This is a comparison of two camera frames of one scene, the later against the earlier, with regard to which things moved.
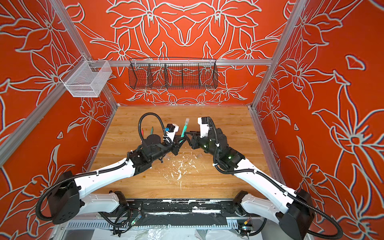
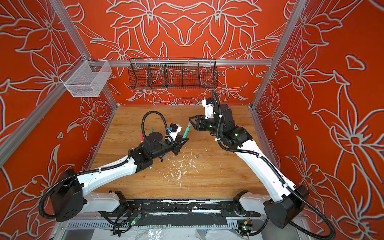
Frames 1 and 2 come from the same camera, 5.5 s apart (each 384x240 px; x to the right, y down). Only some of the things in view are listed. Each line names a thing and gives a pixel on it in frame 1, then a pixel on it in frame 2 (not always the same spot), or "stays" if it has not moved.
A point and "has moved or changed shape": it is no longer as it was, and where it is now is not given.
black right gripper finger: x=191 y=136 -> x=198 y=119
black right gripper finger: x=189 y=141 -> x=196 y=125
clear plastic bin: x=86 y=78 stays
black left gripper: x=176 y=146 stays
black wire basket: x=170 y=73 stays
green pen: x=184 y=131 has moved or changed shape
